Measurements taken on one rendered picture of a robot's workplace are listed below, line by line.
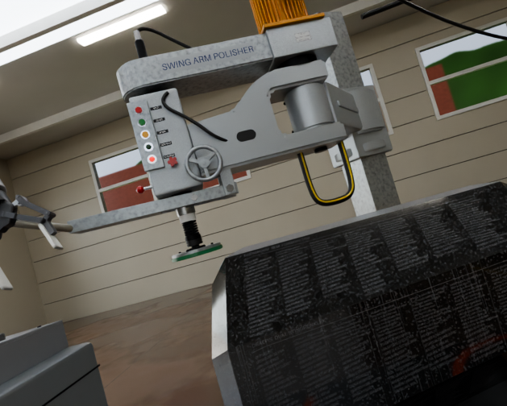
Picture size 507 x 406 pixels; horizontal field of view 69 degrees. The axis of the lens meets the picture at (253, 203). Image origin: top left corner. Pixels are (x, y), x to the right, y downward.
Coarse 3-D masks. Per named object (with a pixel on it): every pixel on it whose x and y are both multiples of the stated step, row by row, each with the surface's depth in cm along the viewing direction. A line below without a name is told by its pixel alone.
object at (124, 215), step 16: (192, 192) 153; (208, 192) 154; (224, 192) 155; (128, 208) 149; (144, 208) 150; (160, 208) 151; (176, 208) 153; (80, 224) 146; (96, 224) 147; (112, 224) 153
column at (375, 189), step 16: (336, 16) 222; (336, 32) 220; (336, 48) 218; (352, 48) 223; (336, 64) 216; (352, 64) 221; (336, 80) 215; (352, 80) 219; (368, 160) 214; (384, 160) 218; (368, 176) 212; (384, 176) 216; (368, 192) 212; (384, 192) 214; (368, 208) 215; (384, 208) 212
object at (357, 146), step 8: (352, 88) 213; (360, 88) 215; (368, 88) 218; (384, 128) 217; (352, 136) 208; (360, 136) 210; (368, 136) 212; (376, 136) 214; (384, 136) 216; (344, 144) 216; (352, 144) 210; (360, 144) 209; (368, 144) 209; (376, 144) 210; (384, 144) 214; (336, 152) 224; (352, 152) 211; (360, 152) 208; (368, 152) 210; (376, 152) 212; (336, 160) 224; (352, 160) 214
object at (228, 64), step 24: (312, 24) 161; (192, 48) 154; (216, 48) 156; (240, 48) 157; (264, 48) 159; (288, 48) 159; (312, 48) 160; (120, 72) 153; (144, 72) 150; (168, 72) 152; (192, 72) 153; (216, 72) 157; (240, 72) 164; (264, 72) 172
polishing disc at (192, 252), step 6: (198, 246) 154; (204, 246) 150; (210, 246) 150; (216, 246) 152; (186, 252) 147; (192, 252) 147; (198, 252) 147; (204, 252) 147; (174, 258) 151; (180, 258) 148; (186, 258) 147
